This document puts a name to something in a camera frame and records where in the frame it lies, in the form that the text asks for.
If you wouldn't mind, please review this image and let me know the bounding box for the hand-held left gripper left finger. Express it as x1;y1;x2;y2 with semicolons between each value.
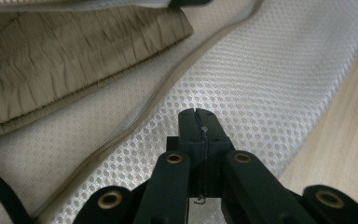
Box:
167;107;206;199

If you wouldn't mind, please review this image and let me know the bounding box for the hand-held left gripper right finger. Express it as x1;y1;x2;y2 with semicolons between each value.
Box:
195;107;236;199

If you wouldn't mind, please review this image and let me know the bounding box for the white cloth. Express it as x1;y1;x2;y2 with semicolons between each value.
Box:
0;0;358;224

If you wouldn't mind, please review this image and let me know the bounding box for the beige garment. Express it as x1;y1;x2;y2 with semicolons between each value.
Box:
0;6;194;143

